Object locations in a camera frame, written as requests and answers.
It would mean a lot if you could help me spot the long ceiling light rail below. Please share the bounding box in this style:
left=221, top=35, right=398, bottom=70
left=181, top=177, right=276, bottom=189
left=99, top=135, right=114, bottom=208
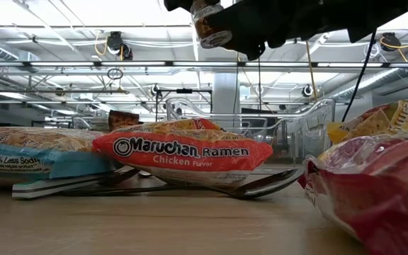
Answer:
left=0, top=60, right=408, bottom=71

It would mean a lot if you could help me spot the white pillar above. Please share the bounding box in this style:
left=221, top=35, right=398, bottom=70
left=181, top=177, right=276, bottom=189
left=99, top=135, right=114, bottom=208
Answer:
left=212, top=72, right=242, bottom=115

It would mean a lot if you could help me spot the taco seasoning mix packet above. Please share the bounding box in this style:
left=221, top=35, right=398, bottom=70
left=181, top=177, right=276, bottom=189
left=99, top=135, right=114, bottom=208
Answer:
left=108, top=109, right=141, bottom=132

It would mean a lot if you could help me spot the silver spoon striped handle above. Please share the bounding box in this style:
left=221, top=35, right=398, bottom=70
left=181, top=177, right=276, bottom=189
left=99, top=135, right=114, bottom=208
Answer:
left=11, top=172, right=102, bottom=200

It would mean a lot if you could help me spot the black-lid spice jar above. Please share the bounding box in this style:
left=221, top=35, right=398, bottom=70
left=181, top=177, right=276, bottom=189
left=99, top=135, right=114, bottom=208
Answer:
left=191, top=0, right=234, bottom=50

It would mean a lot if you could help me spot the yellow cable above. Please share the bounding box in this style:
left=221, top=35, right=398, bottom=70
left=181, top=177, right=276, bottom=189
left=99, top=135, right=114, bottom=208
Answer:
left=305, top=39, right=319, bottom=103

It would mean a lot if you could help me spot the blue less-sodium ramen pack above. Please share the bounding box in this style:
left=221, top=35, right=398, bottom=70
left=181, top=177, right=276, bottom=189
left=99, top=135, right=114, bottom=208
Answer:
left=0, top=126, right=120, bottom=188

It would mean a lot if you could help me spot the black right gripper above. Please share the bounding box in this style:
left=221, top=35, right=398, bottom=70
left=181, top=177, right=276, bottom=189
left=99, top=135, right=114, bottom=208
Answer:
left=209, top=0, right=408, bottom=62

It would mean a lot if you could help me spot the long black cable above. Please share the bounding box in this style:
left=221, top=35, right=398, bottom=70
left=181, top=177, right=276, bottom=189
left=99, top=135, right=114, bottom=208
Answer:
left=256, top=56, right=262, bottom=114

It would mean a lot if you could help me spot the black metal spoon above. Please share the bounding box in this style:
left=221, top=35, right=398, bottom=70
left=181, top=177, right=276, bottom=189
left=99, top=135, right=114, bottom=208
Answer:
left=64, top=166, right=306, bottom=200

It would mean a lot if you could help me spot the clear plastic bin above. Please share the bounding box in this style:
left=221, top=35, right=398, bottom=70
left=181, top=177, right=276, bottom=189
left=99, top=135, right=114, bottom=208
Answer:
left=164, top=97, right=336, bottom=167

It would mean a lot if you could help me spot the distant black rig frame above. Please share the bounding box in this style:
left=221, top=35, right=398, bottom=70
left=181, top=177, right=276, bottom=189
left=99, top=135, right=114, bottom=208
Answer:
left=154, top=88, right=214, bottom=123

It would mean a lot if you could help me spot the hanging black ring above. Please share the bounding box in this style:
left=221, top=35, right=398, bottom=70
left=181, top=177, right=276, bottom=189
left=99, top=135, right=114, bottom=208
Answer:
left=106, top=67, right=125, bottom=81

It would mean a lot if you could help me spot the thin black hanging cable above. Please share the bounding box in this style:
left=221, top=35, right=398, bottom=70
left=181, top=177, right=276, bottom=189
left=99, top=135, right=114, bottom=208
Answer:
left=232, top=52, right=241, bottom=116

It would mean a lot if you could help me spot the yellow ramen pack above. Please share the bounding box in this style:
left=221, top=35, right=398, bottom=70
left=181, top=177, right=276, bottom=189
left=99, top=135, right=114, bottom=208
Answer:
left=326, top=98, right=408, bottom=145

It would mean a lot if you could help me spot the orange chicken ramen pack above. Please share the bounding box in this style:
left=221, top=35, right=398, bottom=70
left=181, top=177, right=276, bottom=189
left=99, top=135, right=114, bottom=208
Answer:
left=92, top=118, right=274, bottom=188

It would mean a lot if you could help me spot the red beef ramen pack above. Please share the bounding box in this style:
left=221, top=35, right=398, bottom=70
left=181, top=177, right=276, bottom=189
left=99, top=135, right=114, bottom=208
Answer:
left=297, top=129, right=408, bottom=255

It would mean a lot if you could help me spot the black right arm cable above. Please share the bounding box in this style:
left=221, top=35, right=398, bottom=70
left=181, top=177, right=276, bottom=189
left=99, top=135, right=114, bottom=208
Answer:
left=341, top=30, right=378, bottom=123

